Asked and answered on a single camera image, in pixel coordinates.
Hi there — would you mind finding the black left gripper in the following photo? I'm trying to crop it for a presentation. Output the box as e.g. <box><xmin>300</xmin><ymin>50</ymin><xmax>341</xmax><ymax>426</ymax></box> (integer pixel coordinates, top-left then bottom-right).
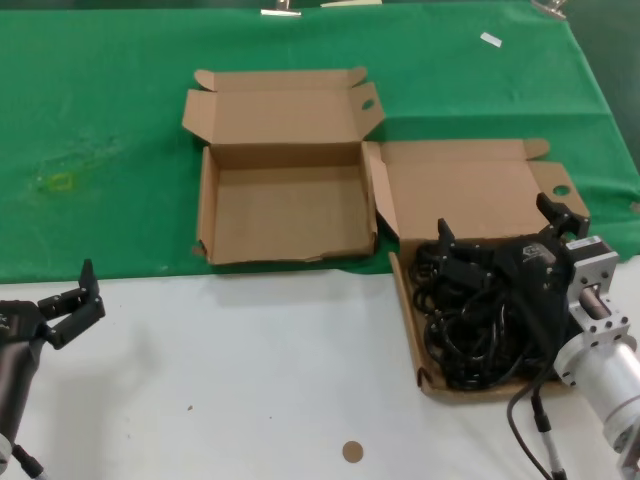
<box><xmin>0</xmin><ymin>258</ymin><xmax>107</xmax><ymax>352</ymax></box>

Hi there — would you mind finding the brown cardboard box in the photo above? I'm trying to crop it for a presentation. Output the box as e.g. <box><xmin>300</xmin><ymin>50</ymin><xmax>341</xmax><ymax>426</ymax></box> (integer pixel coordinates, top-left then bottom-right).
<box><xmin>180</xmin><ymin>67</ymin><xmax>385</xmax><ymax>265</ymax></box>
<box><xmin>362</xmin><ymin>138</ymin><xmax>592</xmax><ymax>405</ymax></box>

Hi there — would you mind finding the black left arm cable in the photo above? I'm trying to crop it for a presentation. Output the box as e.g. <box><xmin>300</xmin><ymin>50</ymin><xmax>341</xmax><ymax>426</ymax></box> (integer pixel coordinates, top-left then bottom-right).
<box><xmin>12</xmin><ymin>443</ymin><xmax>49</xmax><ymax>480</ymax></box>

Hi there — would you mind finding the black cable with silver connector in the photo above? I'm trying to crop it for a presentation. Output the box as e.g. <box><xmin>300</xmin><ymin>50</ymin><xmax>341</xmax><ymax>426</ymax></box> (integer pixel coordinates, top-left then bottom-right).
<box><xmin>505</xmin><ymin>369</ymin><xmax>569</xmax><ymax>480</ymax></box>

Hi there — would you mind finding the green table cloth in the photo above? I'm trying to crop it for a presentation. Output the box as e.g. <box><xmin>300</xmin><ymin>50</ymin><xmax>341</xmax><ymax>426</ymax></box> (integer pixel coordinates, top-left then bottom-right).
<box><xmin>0</xmin><ymin>0</ymin><xmax>640</xmax><ymax>285</ymax></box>

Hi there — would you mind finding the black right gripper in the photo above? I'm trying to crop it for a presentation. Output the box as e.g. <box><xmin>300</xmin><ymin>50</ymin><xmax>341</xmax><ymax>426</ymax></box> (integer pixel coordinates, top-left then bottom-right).
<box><xmin>437</xmin><ymin>192</ymin><xmax>592</xmax><ymax>360</ymax></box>

